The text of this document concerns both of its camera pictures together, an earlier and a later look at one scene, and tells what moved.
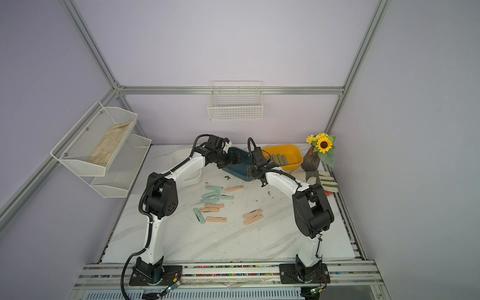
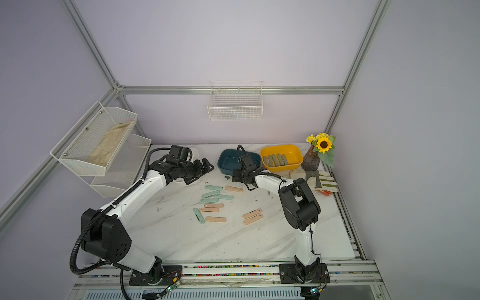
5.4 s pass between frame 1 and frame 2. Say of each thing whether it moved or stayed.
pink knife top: stayed
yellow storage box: stayed
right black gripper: moved
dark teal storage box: moved
